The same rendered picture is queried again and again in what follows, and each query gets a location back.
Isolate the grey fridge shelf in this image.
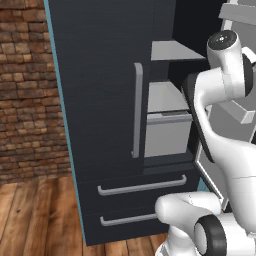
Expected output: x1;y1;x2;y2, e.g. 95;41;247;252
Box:
150;40;208;62

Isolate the black fridge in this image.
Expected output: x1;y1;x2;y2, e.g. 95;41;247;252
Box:
43;0;256;247

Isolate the black fridge drawer front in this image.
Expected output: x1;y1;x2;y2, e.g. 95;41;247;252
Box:
80;206;172;247
75;165;202;217

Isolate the closed black fridge door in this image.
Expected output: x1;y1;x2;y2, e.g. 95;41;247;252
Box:
46;0;157;184

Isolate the grey vertical door handle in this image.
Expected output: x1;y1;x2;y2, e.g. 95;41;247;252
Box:
131;62;145;160

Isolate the grey drawer handle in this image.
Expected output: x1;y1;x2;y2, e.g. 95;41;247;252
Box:
97;174;188;197
99;213;159;228

